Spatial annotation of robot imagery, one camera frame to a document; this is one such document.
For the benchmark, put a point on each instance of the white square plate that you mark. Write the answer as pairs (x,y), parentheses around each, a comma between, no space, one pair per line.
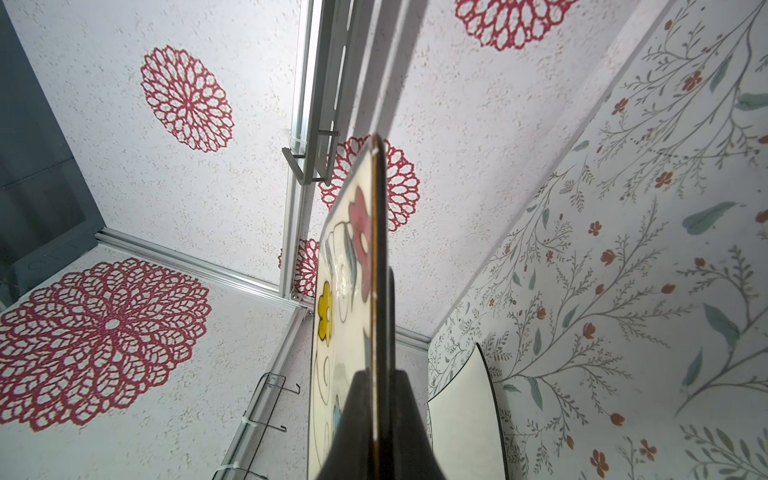
(466,433)

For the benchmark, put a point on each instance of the large black square plate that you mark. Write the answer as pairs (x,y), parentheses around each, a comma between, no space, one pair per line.
(352,329)

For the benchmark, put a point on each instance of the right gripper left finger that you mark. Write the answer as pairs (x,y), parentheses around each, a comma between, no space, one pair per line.
(349,457)

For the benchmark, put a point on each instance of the black wire wall basket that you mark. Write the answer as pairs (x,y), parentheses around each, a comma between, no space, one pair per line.
(239,460)

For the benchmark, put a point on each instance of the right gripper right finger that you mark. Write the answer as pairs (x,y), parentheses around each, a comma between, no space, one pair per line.
(407,453)

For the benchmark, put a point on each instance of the grey wall shelf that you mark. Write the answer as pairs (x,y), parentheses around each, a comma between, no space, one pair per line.
(325,29)

